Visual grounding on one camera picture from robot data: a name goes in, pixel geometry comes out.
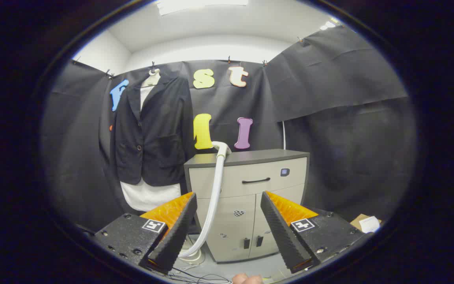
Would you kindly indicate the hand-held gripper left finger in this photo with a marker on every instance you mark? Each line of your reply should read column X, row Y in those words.
column 175, row 232

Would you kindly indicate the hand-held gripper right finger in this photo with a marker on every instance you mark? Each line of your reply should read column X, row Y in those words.
column 280, row 232

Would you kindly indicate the white undershirt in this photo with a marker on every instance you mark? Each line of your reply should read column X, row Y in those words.
column 148, row 195

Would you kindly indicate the white garment steamer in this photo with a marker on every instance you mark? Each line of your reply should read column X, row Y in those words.
column 217, row 181

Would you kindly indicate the black jacket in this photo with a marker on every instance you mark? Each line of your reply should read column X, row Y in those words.
column 160, row 130

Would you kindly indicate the white clothes hanger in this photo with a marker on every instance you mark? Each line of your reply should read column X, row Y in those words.
column 153, row 79

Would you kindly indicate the grey cabinet with dark top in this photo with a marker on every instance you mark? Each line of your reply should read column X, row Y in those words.
column 250, row 179

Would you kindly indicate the cardboard box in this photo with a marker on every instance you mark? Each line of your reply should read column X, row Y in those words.
column 355, row 221

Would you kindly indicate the black backdrop cloth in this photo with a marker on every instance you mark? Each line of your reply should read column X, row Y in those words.
column 329, row 98

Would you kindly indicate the ceiling light panel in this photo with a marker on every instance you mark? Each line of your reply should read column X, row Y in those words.
column 199, row 6

